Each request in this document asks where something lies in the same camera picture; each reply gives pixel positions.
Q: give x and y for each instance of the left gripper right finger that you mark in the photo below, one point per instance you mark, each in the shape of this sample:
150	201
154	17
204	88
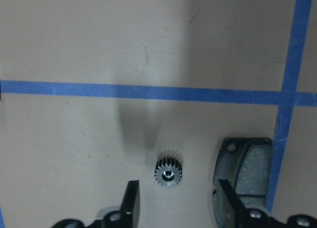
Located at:
233	213

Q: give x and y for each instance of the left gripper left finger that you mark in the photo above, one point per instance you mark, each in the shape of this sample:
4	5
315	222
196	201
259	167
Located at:
130	206

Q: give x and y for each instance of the black bearing gear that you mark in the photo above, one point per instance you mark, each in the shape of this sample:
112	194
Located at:
169	168

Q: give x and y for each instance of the black brake pad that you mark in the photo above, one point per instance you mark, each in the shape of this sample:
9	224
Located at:
245	163

